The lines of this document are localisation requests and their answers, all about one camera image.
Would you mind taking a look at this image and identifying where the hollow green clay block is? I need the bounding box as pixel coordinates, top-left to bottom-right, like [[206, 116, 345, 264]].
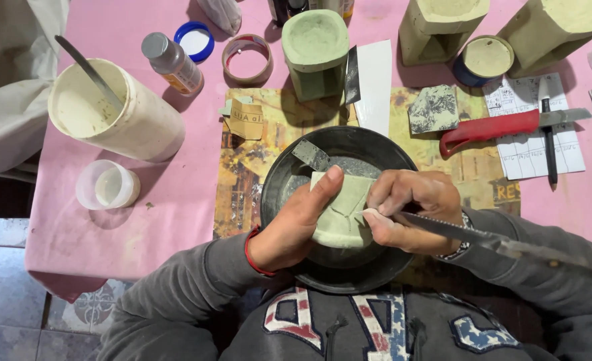
[[398, 0, 491, 67]]

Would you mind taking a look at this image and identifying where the white gridded paper sheet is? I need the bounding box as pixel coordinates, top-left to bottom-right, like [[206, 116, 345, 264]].
[[482, 72, 587, 181]]

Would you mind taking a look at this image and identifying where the white cloth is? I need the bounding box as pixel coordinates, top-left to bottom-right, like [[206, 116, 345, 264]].
[[0, 0, 71, 181]]

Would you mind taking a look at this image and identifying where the printed yellow placemat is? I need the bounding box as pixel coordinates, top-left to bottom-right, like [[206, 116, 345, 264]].
[[213, 87, 522, 287]]

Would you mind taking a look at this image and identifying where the torn cardboard piece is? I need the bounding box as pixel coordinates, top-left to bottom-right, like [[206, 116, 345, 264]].
[[219, 96, 265, 141]]

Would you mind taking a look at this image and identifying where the bottle with grey cap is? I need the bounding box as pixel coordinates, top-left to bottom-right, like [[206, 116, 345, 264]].
[[141, 31, 205, 97]]

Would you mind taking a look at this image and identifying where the pink tablecloth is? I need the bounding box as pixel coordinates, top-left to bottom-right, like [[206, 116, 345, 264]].
[[24, 0, 592, 304]]

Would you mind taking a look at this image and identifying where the blue and white lid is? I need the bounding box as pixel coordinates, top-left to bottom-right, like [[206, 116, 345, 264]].
[[173, 20, 216, 64]]

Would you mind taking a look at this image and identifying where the red wrist bracelet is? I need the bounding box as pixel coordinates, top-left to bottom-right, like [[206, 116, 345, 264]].
[[244, 225, 277, 278]]

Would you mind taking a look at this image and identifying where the white plastic tub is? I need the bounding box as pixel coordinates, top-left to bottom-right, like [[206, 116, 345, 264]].
[[47, 58, 187, 164]]

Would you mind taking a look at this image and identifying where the green clay pot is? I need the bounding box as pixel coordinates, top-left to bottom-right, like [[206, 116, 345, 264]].
[[281, 8, 351, 104]]

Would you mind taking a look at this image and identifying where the brown tape roll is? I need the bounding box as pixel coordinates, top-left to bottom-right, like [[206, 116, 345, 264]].
[[221, 33, 274, 86]]

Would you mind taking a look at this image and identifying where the flat metal blade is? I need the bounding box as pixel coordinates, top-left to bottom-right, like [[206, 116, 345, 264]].
[[344, 44, 362, 106]]

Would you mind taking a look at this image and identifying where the white paper strip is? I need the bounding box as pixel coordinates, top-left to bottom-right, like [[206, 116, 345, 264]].
[[353, 39, 393, 137]]

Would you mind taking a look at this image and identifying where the dark glass bottle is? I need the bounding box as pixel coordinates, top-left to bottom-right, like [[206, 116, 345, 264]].
[[268, 0, 311, 28]]

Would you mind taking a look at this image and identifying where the blue jar with green paste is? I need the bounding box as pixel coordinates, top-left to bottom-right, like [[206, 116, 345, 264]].
[[452, 34, 515, 89]]

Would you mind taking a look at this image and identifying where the large green clay block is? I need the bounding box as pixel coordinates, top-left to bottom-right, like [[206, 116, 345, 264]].
[[496, 0, 592, 79]]

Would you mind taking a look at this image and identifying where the beaded wrist bracelet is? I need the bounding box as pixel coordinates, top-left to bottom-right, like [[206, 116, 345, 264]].
[[435, 210, 473, 262]]

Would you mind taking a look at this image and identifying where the small metal scraper blade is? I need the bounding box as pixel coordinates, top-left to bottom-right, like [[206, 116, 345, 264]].
[[291, 138, 332, 172]]

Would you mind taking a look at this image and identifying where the person's left hand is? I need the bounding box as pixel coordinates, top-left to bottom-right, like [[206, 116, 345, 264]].
[[248, 165, 346, 275]]

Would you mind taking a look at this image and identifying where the grey green sandpaper piece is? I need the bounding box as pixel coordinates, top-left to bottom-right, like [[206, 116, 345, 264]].
[[407, 84, 461, 135]]

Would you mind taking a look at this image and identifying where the black round bowl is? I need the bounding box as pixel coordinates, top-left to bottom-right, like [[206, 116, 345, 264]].
[[259, 126, 420, 294]]

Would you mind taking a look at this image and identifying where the small translucent plastic cup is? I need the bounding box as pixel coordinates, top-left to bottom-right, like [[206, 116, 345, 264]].
[[75, 159, 141, 211]]

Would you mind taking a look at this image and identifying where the grey printed hoodie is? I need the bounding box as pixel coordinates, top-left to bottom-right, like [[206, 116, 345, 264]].
[[215, 284, 565, 361]]

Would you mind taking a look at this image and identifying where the pale green clay piece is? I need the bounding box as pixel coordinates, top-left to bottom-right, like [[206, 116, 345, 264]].
[[309, 171, 378, 250]]

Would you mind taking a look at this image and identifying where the clear plastic bag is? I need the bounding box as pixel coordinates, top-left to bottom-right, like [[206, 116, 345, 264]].
[[195, 0, 243, 37]]

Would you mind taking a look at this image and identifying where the metal spatula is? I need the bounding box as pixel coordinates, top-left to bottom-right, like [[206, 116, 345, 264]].
[[54, 34, 125, 113]]

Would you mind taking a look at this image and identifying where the red handled knife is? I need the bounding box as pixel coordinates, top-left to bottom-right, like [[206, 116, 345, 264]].
[[438, 107, 592, 160]]

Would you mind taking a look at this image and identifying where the person's right hand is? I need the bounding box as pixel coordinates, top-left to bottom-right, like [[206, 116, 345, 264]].
[[362, 169, 470, 257]]

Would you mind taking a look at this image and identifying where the bottle with orange label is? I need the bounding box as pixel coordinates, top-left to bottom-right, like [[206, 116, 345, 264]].
[[309, 0, 356, 21]]

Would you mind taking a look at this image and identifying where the long steel carving knife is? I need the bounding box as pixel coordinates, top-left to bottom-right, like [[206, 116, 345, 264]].
[[358, 209, 592, 282]]

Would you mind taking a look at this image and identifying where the black pen tool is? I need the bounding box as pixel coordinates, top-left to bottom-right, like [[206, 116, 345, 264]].
[[540, 97, 559, 192]]

